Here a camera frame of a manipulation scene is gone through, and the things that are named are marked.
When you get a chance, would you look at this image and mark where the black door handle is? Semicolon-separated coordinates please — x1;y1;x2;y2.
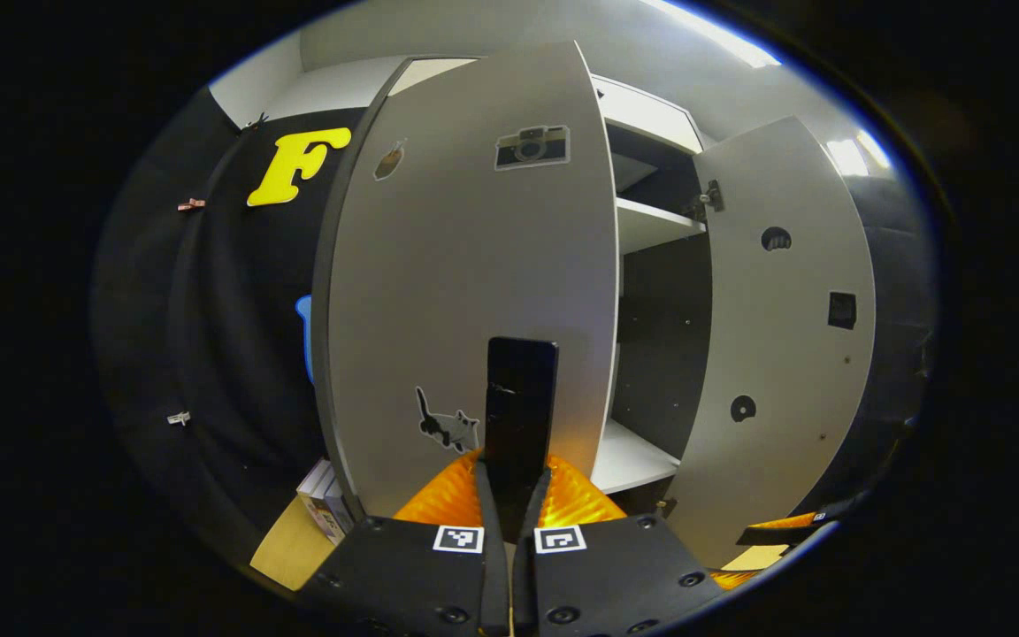
484;335;560;541

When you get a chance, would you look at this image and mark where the small ceiling light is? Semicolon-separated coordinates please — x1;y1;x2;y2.
825;127;892;179

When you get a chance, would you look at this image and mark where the small printed cardboard box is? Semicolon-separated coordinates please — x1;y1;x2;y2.
295;457;356;546

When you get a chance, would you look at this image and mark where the grey double-door shoe cabinet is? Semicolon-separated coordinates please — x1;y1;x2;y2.
381;55;716;519

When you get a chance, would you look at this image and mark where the white cabinet shelf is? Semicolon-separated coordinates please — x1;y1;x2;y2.
588;417;684;497
615;196;708;257

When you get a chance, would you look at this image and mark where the black backdrop cloth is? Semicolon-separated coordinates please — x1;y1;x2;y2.
92;88;941;569

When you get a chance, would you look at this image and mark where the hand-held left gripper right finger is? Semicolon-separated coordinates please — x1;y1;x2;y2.
513;454;728;637

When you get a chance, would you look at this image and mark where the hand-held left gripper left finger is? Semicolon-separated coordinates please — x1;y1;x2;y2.
301;450;511;637

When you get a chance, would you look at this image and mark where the grey cabinet door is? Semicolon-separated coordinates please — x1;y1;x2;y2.
663;115;878;572
310;40;622;525

